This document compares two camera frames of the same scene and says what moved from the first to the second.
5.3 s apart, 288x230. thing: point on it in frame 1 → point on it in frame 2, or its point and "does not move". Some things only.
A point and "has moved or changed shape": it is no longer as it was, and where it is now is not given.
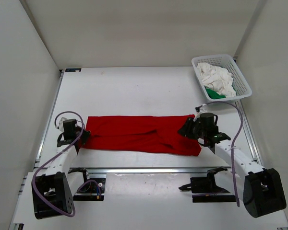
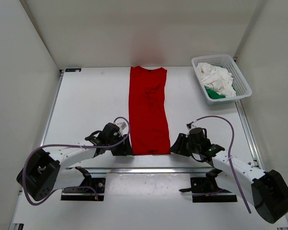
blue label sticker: [73, 69] does not move
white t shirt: [217, 79] does not move
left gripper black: [86, 134] → [126, 149]
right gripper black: [185, 131] → [179, 147]
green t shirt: [213, 95] does not move
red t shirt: [152, 134] has moved or changed shape
